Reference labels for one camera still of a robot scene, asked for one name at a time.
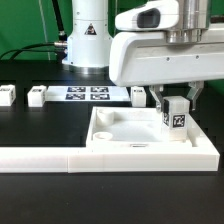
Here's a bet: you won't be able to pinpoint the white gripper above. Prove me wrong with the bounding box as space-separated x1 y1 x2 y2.
109 28 224 112

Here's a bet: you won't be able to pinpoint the white square tabletop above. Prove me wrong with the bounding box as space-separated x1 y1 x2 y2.
86 107 192 148

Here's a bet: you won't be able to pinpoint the white L-shaped obstacle wall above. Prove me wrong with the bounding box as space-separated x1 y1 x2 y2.
0 115 220 173

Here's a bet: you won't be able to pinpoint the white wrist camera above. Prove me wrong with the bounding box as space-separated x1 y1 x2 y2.
115 0 179 31

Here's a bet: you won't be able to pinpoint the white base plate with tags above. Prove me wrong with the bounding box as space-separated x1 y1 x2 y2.
46 86 130 102

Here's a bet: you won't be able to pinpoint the black cables at base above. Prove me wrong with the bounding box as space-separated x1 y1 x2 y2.
0 0 68 62

